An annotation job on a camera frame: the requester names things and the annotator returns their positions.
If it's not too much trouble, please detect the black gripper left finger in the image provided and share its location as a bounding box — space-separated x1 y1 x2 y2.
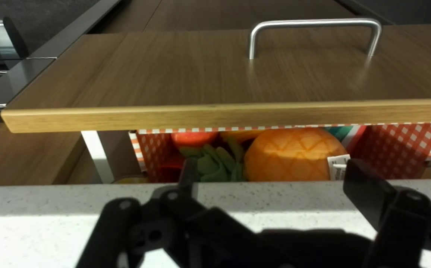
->
74 157 216 268

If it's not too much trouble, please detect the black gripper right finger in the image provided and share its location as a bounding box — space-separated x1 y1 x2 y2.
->
342 157 431 268

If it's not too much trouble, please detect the wooden kitchen drawer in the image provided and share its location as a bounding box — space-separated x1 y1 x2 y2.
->
0 23 431 184

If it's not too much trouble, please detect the silver drawer handle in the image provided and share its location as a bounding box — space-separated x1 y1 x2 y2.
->
247 17 383 63

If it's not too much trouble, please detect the red checkered basket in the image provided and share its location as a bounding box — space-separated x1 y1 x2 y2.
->
128 122 431 183

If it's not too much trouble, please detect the green plush toy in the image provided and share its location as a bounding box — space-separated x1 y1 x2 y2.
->
177 139 245 183

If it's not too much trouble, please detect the toy watermelon slice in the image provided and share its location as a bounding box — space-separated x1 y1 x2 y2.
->
324 123 368 150

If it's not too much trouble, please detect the big orange toy fruit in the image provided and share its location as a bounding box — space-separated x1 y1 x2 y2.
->
242 127 348 183

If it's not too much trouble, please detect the black built-in oven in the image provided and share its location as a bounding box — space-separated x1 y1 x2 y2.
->
0 0 122 123

